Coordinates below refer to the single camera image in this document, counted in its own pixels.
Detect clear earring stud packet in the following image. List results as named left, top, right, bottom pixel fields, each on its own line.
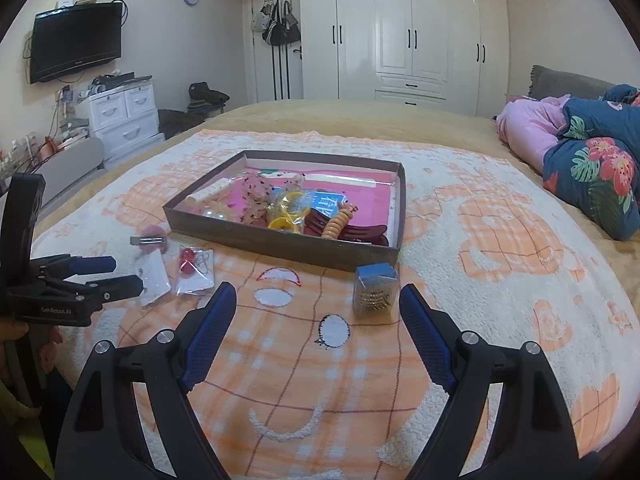
left=134, top=249, right=171, bottom=307

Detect pink fuzzy pompom clip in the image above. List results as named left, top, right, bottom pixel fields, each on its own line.
left=129, top=226, right=167, bottom=252

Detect red bead earrings packet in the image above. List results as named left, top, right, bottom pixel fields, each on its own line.
left=175, top=246, right=215, bottom=296

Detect pearl hair ties packet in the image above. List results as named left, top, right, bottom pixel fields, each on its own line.
left=202, top=200, right=234, bottom=221

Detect white comb hair clip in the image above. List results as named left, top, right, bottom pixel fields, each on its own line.
left=184, top=178, right=232, bottom=208

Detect dotted mesh bow clip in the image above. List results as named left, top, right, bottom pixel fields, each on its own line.
left=241, top=172, right=305, bottom=226

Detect blue box of rings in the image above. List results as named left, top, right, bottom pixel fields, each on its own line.
left=352, top=263, right=399, bottom=315

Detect yellow hair rings packet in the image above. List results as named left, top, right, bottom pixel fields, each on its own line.
left=267, top=188, right=312, bottom=234

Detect dark red hair claw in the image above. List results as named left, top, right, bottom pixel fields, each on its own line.
left=304, top=209, right=388, bottom=246

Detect orange spiral hair clip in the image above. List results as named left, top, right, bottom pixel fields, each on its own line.
left=321, top=204, right=358, bottom=240

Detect person left hand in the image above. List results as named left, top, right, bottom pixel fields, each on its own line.
left=1, top=318, right=63, bottom=386

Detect white plastic drawer cabinet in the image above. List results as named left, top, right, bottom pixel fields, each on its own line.
left=77, top=79, right=165, bottom=170

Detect brown clothes heap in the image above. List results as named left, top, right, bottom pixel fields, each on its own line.
left=158, top=108, right=206, bottom=140

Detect dark clothes pile on stool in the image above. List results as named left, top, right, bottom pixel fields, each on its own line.
left=188, top=81, right=230, bottom=115

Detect orange white plush blanket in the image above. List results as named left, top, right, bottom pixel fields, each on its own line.
left=34, top=130, right=639, bottom=479

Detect brown shallow cardboard tray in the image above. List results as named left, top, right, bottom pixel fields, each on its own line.
left=164, top=150, right=406, bottom=271

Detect blue floral quilt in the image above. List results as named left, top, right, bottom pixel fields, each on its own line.
left=542, top=84, right=639, bottom=240

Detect white room door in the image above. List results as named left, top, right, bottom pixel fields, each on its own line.
left=242, top=0, right=305, bottom=106

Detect pink folded quilt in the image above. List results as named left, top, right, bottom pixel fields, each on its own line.
left=496, top=94, right=570, bottom=174

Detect tan bed cover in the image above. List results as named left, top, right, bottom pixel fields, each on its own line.
left=34, top=97, right=640, bottom=281

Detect bags hanging on door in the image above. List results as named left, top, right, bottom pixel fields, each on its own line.
left=252, top=0, right=302, bottom=47

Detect grey headboard cushion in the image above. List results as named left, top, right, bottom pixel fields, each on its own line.
left=528, top=65, right=614, bottom=101

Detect white built-in wardrobe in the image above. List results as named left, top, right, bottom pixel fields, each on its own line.
left=220, top=0, right=511, bottom=118

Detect black wall television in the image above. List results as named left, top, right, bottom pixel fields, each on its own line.
left=29, top=1, right=124, bottom=84

